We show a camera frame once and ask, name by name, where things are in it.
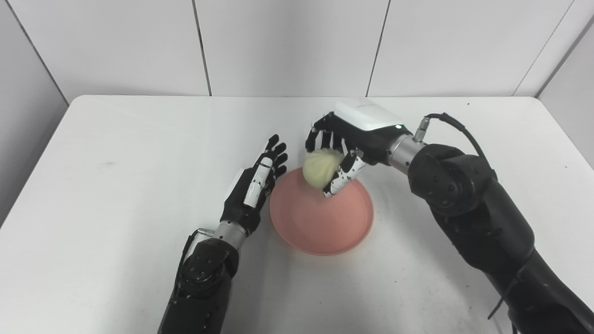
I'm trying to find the cream steamed bun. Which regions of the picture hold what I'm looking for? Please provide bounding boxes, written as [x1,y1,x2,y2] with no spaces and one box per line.
[303,149,346,190]

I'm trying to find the thin black loose cable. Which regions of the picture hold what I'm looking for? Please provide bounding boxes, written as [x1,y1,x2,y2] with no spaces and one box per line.
[487,276,519,334]

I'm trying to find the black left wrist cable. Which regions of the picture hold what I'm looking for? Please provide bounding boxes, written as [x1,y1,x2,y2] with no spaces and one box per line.
[179,227,215,288]

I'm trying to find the pink round plate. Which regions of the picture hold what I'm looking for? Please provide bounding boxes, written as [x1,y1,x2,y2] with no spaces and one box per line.
[269,167,374,256]

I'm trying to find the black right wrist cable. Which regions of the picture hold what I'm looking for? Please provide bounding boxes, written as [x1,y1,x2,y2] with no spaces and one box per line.
[413,113,488,163]

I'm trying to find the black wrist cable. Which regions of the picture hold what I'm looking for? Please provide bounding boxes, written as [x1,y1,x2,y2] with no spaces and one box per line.
[179,227,215,288]
[413,113,488,163]

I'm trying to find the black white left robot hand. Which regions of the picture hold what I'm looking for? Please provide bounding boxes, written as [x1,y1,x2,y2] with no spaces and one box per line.
[220,135,289,237]

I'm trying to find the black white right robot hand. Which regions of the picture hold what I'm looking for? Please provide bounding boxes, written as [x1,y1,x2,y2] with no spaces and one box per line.
[305,98,413,199]

